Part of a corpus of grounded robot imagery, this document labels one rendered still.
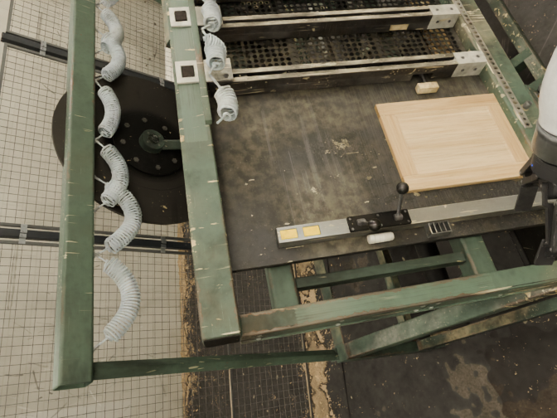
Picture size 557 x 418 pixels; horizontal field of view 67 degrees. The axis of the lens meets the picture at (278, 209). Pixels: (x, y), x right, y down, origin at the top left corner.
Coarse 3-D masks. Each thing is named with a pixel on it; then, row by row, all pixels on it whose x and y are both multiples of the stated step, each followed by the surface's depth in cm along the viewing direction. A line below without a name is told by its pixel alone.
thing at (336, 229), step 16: (432, 208) 134; (448, 208) 134; (464, 208) 135; (480, 208) 135; (496, 208) 136; (512, 208) 137; (544, 208) 142; (304, 224) 127; (320, 224) 128; (336, 224) 128; (416, 224) 132; (288, 240) 125; (304, 240) 126; (320, 240) 128
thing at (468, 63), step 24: (216, 72) 144; (240, 72) 150; (264, 72) 152; (288, 72) 153; (312, 72) 153; (336, 72) 154; (360, 72) 155; (384, 72) 158; (408, 72) 160; (432, 72) 163; (456, 72) 166
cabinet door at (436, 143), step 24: (480, 96) 162; (384, 120) 152; (408, 120) 153; (432, 120) 154; (456, 120) 155; (480, 120) 156; (504, 120) 157; (408, 144) 148; (432, 144) 149; (456, 144) 150; (480, 144) 151; (504, 144) 152; (408, 168) 143; (432, 168) 144; (456, 168) 145; (480, 168) 146; (504, 168) 146; (408, 192) 140
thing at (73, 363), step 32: (160, 0) 252; (64, 160) 162; (64, 192) 153; (64, 224) 146; (64, 256) 140; (64, 288) 135; (64, 320) 131; (64, 352) 127; (288, 352) 197; (320, 352) 211; (64, 384) 123
